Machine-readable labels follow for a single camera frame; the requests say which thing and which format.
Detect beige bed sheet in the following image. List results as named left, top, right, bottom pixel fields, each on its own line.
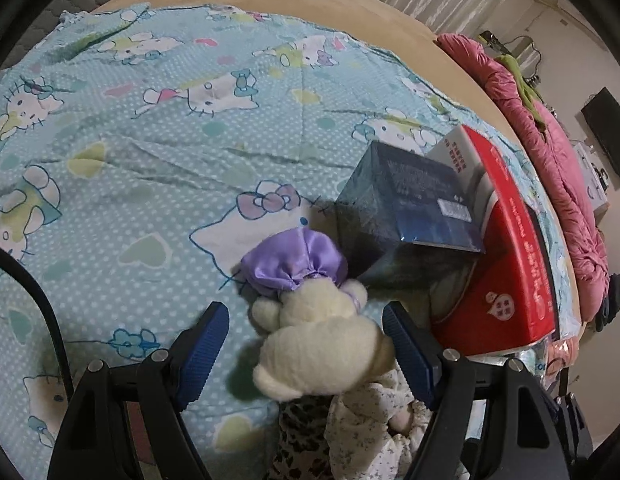
left=92, top=0, right=583, bottom=321

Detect red tissue pack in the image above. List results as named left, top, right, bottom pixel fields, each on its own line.
left=422, top=124, right=561, bottom=358

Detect leopard print scrunchie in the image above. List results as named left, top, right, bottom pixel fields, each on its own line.
left=272, top=395, right=341, bottom=480

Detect green cloth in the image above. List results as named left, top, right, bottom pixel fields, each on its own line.
left=492, top=52, right=548, bottom=131

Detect pink quilt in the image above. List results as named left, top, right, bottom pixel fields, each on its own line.
left=435, top=32, right=611, bottom=321

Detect white floral scrunchie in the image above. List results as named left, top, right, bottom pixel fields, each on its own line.
left=325, top=367, right=433, bottom=480

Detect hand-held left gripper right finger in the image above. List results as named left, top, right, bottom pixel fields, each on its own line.
left=382, top=301, right=563, bottom=480

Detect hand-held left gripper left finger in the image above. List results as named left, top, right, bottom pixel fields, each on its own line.
left=46, top=301, right=231, bottom=480

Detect purple satin scrunchie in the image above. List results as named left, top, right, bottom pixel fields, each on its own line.
left=240, top=227, right=368, bottom=311

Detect ornate white mirror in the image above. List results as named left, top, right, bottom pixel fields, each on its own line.
left=507, top=35, right=543, bottom=78

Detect cream plush bear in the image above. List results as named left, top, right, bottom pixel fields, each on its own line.
left=252, top=277, right=396, bottom=401

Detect white storage drawers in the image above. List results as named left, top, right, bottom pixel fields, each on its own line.
left=572, top=142, right=616, bottom=211

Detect black monitor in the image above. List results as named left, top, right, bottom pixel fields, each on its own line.
left=581, top=86, right=620, bottom=182

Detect light blue cartoon cat blanket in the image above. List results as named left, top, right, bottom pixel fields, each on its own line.
left=0, top=2, right=583, bottom=480

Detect black cable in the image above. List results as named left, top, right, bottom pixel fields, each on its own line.
left=0, top=242, right=76, bottom=401

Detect black box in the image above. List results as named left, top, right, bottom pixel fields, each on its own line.
left=335, top=140, right=486, bottom=291

